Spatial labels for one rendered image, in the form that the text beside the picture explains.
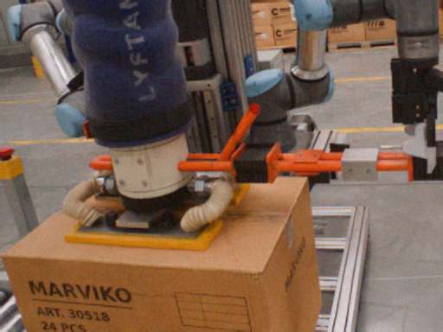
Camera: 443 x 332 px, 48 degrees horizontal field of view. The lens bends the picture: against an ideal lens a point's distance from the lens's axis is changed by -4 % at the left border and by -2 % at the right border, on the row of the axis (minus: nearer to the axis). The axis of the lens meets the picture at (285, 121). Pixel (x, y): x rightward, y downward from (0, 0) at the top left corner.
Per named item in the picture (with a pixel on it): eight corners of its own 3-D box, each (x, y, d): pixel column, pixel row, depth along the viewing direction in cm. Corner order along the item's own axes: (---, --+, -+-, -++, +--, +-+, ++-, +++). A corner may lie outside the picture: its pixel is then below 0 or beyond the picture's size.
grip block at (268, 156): (232, 185, 103) (227, 158, 101) (247, 165, 112) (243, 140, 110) (272, 185, 100) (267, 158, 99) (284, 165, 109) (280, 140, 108)
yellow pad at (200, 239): (64, 243, 107) (58, 223, 106) (91, 220, 116) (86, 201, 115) (206, 252, 98) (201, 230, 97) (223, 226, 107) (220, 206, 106)
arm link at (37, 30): (118, 113, 156) (47, -8, 170) (72, 128, 146) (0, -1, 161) (112, 133, 164) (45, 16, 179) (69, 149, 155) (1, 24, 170)
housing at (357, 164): (342, 181, 98) (339, 161, 97) (346, 168, 104) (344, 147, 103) (377, 181, 96) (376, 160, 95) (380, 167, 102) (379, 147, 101)
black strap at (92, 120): (69, 142, 102) (64, 124, 100) (127, 107, 123) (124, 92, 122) (165, 140, 96) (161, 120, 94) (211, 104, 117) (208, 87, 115)
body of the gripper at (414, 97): (394, 113, 99) (391, 54, 95) (439, 112, 96) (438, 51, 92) (392, 127, 92) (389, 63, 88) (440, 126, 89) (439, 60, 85)
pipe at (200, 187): (66, 224, 108) (59, 201, 106) (125, 175, 131) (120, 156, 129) (206, 231, 99) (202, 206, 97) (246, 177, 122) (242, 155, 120)
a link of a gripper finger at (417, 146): (403, 173, 93) (402, 124, 94) (435, 173, 92) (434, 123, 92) (402, 174, 90) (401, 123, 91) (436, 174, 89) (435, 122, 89)
